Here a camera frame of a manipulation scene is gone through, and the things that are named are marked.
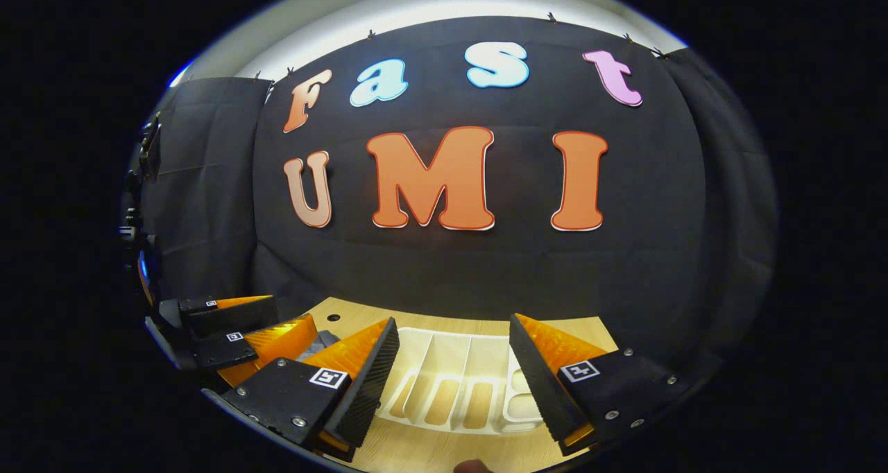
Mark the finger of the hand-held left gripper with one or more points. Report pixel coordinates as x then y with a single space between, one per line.
225 351
229 317

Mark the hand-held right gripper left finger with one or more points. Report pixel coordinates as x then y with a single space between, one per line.
364 390

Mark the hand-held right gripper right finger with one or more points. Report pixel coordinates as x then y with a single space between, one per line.
544 390

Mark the grey schoolbag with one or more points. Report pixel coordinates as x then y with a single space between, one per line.
322 341

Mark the white bookshelf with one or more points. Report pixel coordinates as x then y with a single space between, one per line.
451 362

